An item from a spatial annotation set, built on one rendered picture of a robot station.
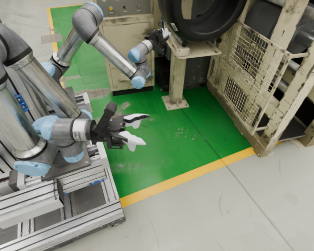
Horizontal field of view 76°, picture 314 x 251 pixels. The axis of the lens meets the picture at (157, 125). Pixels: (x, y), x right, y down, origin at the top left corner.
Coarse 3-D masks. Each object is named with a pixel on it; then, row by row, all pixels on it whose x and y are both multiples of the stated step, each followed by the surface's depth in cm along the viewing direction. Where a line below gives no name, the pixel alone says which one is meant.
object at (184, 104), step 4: (164, 96) 249; (168, 96) 252; (164, 100) 247; (184, 100) 247; (168, 104) 241; (180, 104) 241; (184, 104) 241; (168, 108) 235; (172, 108) 236; (176, 108) 236; (180, 108) 237
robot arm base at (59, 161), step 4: (60, 152) 92; (56, 156) 93; (60, 156) 93; (56, 160) 94; (60, 160) 94; (64, 160) 95; (52, 164) 96; (56, 164) 95; (60, 164) 95; (64, 164) 96
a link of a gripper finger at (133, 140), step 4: (120, 132) 63; (124, 132) 63; (128, 132) 63; (124, 136) 62; (128, 136) 62; (132, 136) 62; (136, 136) 62; (128, 140) 61; (132, 140) 61; (136, 140) 61; (140, 140) 61; (128, 144) 64; (132, 144) 63; (136, 144) 61; (140, 144) 61; (144, 144) 61; (132, 148) 64
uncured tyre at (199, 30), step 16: (160, 0) 137; (176, 0) 125; (224, 0) 158; (240, 0) 134; (176, 16) 132; (208, 16) 165; (224, 16) 158; (176, 32) 143; (192, 32) 142; (208, 32) 145; (224, 32) 151
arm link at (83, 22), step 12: (84, 12) 97; (72, 24) 100; (84, 24) 96; (84, 36) 98; (96, 36) 99; (96, 48) 103; (108, 48) 103; (120, 60) 106; (132, 72) 110; (144, 72) 116; (132, 84) 113; (144, 84) 113
